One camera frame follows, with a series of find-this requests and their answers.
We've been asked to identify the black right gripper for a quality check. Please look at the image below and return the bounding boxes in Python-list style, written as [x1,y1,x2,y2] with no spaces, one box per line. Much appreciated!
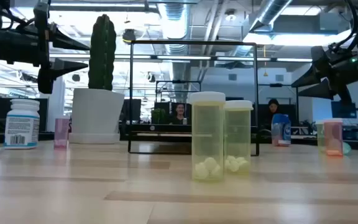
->
[291,45,358,105]

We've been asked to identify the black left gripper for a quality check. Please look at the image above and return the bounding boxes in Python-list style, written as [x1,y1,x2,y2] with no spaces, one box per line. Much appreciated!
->
[6,0,90,94]

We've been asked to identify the pale green pill vial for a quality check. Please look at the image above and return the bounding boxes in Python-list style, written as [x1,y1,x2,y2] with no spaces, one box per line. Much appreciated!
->
[314,119,326,153]

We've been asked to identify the pink orange pill vial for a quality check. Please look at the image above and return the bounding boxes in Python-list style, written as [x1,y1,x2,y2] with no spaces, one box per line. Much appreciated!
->
[323,118,344,157]

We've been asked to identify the blue capped bottle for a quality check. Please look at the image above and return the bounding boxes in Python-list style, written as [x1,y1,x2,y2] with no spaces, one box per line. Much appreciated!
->
[270,113,292,147]

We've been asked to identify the white labelled medicine bottle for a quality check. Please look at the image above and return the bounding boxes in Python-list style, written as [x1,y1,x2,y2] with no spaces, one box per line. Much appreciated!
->
[4,98,40,150]

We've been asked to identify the yellow pill vial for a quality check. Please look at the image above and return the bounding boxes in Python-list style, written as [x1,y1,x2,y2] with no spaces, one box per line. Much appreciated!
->
[187,91,227,184]
[224,100,254,175]

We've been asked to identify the tall green cactus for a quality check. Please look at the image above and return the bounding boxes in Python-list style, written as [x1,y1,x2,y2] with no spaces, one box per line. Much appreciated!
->
[88,14,117,91]

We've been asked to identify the white plant pot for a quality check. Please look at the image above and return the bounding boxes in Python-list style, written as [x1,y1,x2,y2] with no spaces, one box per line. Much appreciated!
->
[71,88,126,135]

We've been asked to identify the small green plant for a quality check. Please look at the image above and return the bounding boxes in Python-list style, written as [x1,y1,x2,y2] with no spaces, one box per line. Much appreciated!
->
[150,108,168,125]

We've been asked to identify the dark wall monitor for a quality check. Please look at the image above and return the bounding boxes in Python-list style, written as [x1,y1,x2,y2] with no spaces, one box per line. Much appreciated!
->
[331,100,357,119]

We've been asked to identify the black background frame rig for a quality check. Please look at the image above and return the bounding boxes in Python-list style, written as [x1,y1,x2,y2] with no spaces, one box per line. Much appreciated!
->
[258,82,300,125]

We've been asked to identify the yellow hanging cord tag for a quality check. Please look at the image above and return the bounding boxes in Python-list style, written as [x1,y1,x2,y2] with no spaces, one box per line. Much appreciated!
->
[262,45,269,77]

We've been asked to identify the black aluminium table frame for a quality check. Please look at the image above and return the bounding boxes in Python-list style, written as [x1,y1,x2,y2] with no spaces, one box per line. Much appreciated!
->
[0,132,358,152]

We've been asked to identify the silver spiral ventilation duct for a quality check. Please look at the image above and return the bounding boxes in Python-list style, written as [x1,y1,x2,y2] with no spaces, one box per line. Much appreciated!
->
[249,0,293,32]
[157,0,193,103]

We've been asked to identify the black frame wooden shelf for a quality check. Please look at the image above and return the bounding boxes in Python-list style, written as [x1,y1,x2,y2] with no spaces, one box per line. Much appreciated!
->
[127,39,260,157]

